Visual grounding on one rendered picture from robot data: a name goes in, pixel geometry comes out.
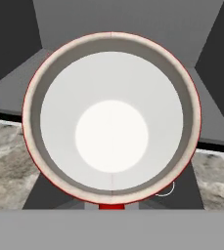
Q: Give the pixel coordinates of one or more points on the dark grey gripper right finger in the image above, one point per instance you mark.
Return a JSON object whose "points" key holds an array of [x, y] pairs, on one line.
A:
{"points": [[185, 195]]}

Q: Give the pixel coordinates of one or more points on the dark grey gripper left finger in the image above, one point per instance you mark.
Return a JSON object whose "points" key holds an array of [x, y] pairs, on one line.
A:
{"points": [[48, 198]]}

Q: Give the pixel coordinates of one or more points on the red mug with white inside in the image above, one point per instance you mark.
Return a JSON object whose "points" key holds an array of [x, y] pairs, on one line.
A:
{"points": [[112, 136]]}

